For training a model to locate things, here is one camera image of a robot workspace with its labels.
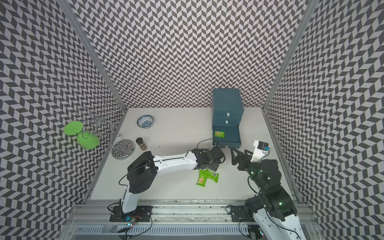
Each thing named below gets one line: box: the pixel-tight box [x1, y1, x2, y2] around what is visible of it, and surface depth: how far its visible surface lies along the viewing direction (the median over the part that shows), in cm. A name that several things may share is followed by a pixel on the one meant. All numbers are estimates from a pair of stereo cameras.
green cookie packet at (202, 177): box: [196, 169, 209, 187], surface depth 85 cm
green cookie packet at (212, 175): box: [205, 168, 220, 183], surface depth 86 cm
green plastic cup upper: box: [64, 121, 84, 136], surface depth 68 cm
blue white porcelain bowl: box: [136, 115, 154, 129], surface depth 110 cm
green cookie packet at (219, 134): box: [214, 131, 225, 139], surface depth 104 cm
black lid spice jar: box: [135, 137, 148, 151], surface depth 91 cm
